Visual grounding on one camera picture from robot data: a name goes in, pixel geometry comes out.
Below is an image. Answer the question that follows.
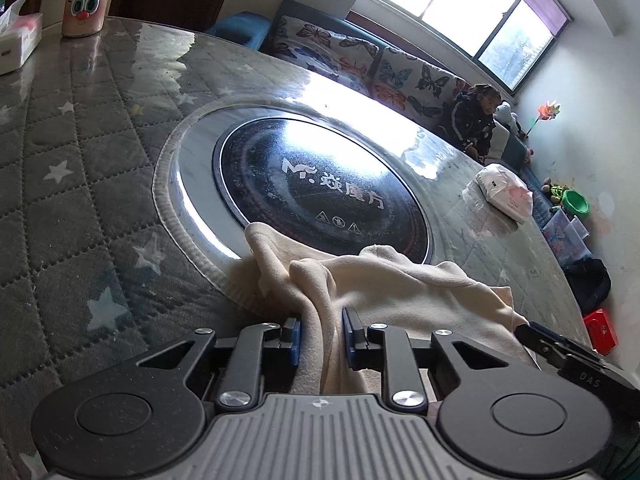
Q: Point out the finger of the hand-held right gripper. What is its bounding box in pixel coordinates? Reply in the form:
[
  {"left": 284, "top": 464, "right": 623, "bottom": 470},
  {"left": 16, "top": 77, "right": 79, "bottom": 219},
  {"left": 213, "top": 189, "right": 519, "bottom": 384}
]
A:
[
  {"left": 515, "top": 325, "right": 568, "bottom": 372},
  {"left": 529, "top": 321, "right": 581, "bottom": 350}
]

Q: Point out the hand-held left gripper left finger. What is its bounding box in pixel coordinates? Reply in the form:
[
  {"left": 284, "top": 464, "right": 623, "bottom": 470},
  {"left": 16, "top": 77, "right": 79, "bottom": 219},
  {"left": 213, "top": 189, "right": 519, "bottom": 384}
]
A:
[{"left": 136, "top": 316, "right": 302, "bottom": 408}]

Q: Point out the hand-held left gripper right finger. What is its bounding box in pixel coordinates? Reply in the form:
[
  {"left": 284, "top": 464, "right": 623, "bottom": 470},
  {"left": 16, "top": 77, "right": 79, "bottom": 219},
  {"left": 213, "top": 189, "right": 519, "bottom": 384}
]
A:
[{"left": 342, "top": 307, "right": 538, "bottom": 412}]

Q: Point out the cream long-sleeved shirt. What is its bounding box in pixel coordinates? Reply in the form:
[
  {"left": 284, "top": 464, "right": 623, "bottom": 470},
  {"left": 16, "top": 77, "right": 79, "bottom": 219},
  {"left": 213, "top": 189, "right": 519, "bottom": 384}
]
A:
[{"left": 243, "top": 221, "right": 538, "bottom": 401}]

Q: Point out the red box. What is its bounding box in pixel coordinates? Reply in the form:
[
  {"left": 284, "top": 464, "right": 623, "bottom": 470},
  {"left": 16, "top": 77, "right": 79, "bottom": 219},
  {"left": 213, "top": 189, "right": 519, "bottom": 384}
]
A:
[{"left": 582, "top": 309, "right": 619, "bottom": 356}]

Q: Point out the black bag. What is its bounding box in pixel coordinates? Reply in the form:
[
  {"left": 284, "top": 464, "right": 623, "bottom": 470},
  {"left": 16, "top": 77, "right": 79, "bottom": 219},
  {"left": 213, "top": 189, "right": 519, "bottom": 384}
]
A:
[{"left": 564, "top": 258, "right": 612, "bottom": 313}]

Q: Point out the clear plastic storage box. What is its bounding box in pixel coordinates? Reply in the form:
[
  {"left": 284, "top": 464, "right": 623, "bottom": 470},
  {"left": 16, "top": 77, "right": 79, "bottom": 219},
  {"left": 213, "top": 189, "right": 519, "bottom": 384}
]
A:
[{"left": 542, "top": 208, "right": 591, "bottom": 266}]

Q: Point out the green plastic bowl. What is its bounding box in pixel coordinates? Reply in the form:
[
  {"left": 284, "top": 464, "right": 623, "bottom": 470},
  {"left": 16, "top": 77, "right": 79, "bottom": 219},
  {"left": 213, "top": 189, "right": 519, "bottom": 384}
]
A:
[{"left": 560, "top": 187, "right": 591, "bottom": 217}]

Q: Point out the small plush toy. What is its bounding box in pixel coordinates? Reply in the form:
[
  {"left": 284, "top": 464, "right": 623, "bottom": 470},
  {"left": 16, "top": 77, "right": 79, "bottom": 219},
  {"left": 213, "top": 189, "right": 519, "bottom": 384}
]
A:
[{"left": 542, "top": 177, "right": 566, "bottom": 206}]

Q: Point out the pink white tissue pack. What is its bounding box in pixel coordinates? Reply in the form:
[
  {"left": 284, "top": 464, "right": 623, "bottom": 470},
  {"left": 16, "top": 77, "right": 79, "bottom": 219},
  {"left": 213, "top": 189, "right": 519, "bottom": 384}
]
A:
[{"left": 475, "top": 163, "right": 534, "bottom": 224}]

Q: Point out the black round induction cooktop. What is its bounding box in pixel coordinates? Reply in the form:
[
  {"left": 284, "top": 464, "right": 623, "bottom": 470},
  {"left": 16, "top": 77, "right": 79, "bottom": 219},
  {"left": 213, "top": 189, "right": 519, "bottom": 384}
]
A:
[{"left": 212, "top": 117, "right": 433, "bottom": 266}]

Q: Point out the panda plush toy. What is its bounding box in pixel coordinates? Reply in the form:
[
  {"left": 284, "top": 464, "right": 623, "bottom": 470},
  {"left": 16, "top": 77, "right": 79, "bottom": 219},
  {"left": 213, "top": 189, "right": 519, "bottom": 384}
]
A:
[{"left": 495, "top": 101, "right": 526, "bottom": 141}]

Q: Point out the colourful pinwheel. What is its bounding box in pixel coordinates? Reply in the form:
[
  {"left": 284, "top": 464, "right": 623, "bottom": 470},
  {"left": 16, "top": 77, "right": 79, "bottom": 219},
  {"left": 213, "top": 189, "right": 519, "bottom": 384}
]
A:
[{"left": 525, "top": 104, "right": 553, "bottom": 138}]

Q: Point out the butterfly print cushion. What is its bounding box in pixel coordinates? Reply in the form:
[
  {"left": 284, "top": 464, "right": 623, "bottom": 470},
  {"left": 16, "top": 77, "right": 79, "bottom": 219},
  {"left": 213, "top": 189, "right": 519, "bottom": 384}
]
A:
[
  {"left": 372, "top": 47, "right": 468, "bottom": 121},
  {"left": 272, "top": 15, "right": 383, "bottom": 86}
]

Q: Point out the blue sofa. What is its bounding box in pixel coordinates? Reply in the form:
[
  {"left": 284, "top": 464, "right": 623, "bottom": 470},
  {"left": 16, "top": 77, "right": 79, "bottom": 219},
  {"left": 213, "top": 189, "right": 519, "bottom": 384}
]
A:
[{"left": 207, "top": 0, "right": 556, "bottom": 231}]

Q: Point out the large sliding window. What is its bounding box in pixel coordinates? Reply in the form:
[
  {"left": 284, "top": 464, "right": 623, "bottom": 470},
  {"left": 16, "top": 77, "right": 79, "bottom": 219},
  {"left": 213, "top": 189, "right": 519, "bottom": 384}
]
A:
[{"left": 350, "top": 0, "right": 573, "bottom": 93}]

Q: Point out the white tissue box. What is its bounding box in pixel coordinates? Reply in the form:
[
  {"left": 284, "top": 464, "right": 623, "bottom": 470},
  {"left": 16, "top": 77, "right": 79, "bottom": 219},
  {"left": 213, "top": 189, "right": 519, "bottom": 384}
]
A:
[{"left": 0, "top": 0, "right": 43, "bottom": 77}]

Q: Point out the silver cooktop surround ring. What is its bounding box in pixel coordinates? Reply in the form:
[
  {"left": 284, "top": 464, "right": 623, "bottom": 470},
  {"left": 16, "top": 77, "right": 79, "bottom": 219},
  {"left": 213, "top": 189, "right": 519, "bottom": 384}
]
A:
[{"left": 152, "top": 97, "right": 451, "bottom": 291}]

